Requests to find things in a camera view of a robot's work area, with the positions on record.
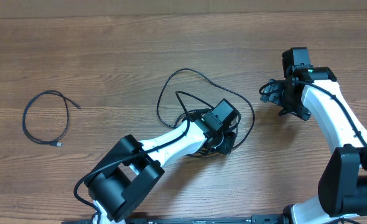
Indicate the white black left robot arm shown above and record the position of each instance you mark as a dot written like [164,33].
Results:
[128,172]

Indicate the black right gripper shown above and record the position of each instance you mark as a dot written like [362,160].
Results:
[283,98]

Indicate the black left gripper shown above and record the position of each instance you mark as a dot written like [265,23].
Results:
[232,137]

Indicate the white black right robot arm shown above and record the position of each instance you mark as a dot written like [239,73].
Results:
[342,188]

